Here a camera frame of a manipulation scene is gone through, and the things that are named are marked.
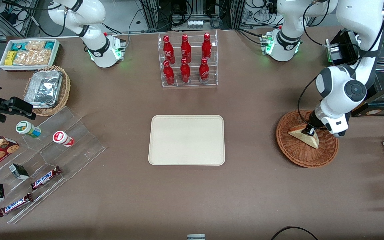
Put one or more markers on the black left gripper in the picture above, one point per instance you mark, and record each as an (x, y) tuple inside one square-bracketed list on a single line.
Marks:
[(312, 124)]

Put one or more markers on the triangular sandwich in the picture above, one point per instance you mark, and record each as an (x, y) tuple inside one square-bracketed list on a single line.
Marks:
[(308, 140)]

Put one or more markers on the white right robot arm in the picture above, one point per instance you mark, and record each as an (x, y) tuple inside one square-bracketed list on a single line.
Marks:
[(95, 40)]

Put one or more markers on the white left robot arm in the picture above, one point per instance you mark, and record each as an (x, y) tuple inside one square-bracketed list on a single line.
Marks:
[(342, 86)]

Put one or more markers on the round flat wicker basket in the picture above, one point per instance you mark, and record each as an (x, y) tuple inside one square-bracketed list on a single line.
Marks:
[(298, 153)]

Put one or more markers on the tall wicker basket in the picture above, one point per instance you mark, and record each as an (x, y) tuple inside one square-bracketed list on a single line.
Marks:
[(63, 93)]

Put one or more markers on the beige rectangular tray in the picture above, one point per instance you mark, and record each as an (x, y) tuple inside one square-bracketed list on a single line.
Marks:
[(187, 140)]

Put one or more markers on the green lidded yogurt bottle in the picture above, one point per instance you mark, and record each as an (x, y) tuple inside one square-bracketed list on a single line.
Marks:
[(27, 129)]

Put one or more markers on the stacked aluminium foil trays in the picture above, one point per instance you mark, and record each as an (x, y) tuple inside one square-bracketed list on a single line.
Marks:
[(43, 88)]

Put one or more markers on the yellow snack pack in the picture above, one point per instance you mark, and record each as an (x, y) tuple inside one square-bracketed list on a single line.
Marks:
[(10, 57)]

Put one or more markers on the clear bag of crackers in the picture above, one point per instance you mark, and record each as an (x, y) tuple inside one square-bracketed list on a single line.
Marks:
[(36, 45), (32, 57)]

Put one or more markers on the red lidded yogurt bottle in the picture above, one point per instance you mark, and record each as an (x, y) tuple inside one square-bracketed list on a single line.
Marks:
[(62, 138)]

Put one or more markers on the green snack pack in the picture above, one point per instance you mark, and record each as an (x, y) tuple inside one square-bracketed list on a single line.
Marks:
[(19, 45)]

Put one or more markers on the white snack bin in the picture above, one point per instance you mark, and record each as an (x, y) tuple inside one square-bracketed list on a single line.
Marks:
[(55, 53)]

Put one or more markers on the teal snack pack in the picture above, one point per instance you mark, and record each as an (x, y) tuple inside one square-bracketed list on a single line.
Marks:
[(49, 45)]

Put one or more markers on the clear acrylic stepped shelf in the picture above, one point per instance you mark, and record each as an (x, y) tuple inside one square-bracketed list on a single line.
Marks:
[(68, 160)]

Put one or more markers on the Snickers chocolate bar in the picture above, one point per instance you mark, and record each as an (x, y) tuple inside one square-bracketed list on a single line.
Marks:
[(45, 177), (13, 205)]

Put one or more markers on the black control box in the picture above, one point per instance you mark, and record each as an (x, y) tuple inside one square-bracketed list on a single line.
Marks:
[(343, 46)]

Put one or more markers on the red cola bottle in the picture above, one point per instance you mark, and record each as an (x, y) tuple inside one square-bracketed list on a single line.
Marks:
[(185, 48), (204, 71), (168, 50), (168, 75), (206, 46), (185, 73)]

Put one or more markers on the clear acrylic bottle rack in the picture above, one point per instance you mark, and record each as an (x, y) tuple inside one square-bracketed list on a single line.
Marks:
[(188, 81)]

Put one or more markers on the small grey labelled object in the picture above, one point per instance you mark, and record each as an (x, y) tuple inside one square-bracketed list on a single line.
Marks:
[(196, 237)]

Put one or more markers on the white power strip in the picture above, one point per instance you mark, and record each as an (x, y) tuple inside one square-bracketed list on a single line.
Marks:
[(195, 24)]

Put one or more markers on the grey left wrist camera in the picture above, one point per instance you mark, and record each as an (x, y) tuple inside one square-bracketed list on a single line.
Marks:
[(338, 126)]

